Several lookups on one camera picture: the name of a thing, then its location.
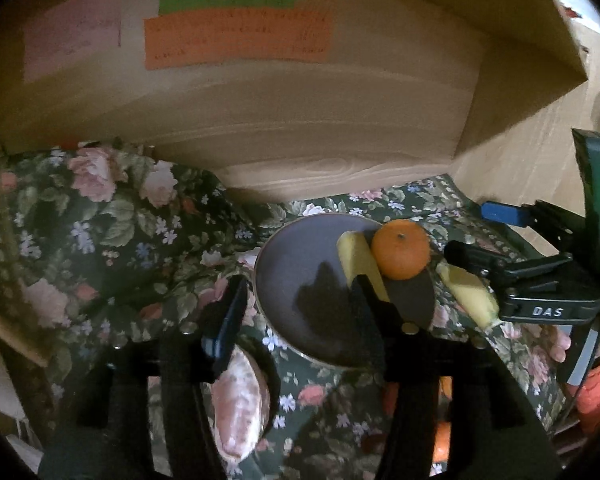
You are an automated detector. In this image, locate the yellow corn piece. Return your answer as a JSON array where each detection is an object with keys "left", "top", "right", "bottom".
[
  {"left": 337, "top": 231, "right": 390, "bottom": 302},
  {"left": 436, "top": 261, "right": 498, "bottom": 330}
]

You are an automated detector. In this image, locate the large orange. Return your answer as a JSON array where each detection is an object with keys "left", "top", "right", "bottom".
[
  {"left": 370, "top": 219, "right": 431, "bottom": 281},
  {"left": 432, "top": 376, "right": 453, "bottom": 464}
]

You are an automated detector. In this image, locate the peeled pomelo piece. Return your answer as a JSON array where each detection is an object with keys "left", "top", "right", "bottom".
[{"left": 211, "top": 346, "right": 271, "bottom": 464}]

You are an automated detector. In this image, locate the person's right hand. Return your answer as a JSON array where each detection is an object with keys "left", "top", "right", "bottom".
[{"left": 544, "top": 326, "right": 600, "bottom": 363}]

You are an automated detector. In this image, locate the floral green bedsheet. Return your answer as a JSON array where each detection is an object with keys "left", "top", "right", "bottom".
[{"left": 0, "top": 173, "right": 571, "bottom": 480}]

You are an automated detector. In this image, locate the dark purple plate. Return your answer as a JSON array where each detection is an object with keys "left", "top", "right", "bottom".
[{"left": 252, "top": 212, "right": 438, "bottom": 369}]

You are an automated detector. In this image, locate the floral pillow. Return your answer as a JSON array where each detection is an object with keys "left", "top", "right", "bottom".
[{"left": 0, "top": 142, "right": 261, "bottom": 361}]

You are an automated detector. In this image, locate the wooden headboard shelf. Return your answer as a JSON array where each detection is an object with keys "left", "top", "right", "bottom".
[{"left": 0, "top": 0, "right": 600, "bottom": 203}]

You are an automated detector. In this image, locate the orange sticky note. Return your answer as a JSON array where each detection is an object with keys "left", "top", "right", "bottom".
[{"left": 144, "top": 8, "right": 334, "bottom": 70}]

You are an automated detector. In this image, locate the pink sticky note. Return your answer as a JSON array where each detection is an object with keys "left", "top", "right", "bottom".
[{"left": 23, "top": 0, "right": 121, "bottom": 84}]

